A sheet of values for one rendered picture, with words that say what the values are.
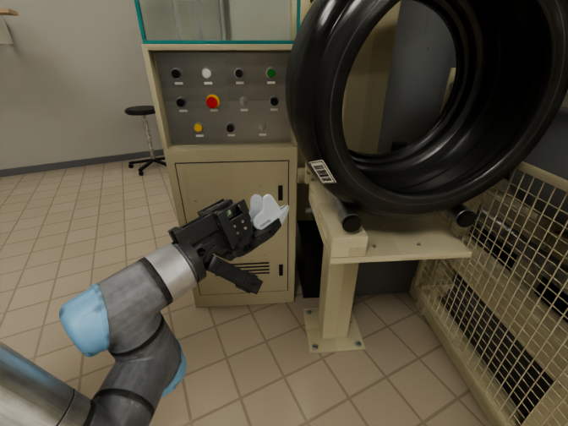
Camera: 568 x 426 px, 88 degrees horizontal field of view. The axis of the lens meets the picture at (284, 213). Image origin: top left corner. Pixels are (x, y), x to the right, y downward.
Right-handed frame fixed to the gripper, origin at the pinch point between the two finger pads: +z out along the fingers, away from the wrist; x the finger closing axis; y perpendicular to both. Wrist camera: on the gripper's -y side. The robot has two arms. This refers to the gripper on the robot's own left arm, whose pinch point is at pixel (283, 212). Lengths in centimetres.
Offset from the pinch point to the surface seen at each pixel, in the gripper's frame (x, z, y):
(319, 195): 19.8, 29.0, -10.1
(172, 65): 70, 26, 44
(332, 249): 4.4, 12.9, -17.0
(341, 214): 2.5, 17.5, -9.6
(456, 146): -9, 58, -9
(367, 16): -13.2, 19.5, 26.2
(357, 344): 41, 43, -96
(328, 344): 50, 33, -91
